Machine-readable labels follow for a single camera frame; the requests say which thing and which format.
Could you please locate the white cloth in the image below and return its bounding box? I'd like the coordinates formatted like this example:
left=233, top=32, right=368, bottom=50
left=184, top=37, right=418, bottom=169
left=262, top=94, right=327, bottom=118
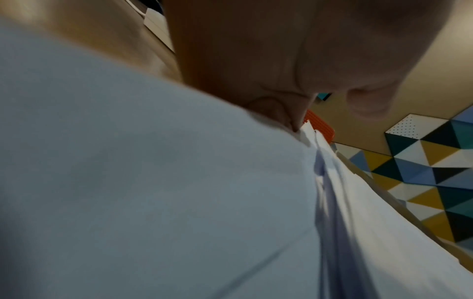
left=0, top=14, right=473, bottom=299

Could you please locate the person's left hand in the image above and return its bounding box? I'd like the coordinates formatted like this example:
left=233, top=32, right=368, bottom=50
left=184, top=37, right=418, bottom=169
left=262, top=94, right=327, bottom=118
left=163, top=0, right=460, bottom=133

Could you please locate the geometric triangle pattern mat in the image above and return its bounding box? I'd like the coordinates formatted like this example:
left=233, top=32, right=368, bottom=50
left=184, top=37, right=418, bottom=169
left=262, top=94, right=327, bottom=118
left=333, top=104, right=473, bottom=252

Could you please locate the white box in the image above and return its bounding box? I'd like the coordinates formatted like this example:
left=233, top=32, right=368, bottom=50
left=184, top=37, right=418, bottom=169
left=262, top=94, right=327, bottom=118
left=142, top=7, right=175, bottom=54

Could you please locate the orange plastic crate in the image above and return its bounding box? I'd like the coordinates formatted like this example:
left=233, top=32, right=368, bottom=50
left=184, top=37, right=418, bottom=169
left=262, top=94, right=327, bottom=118
left=304, top=109, right=336, bottom=144

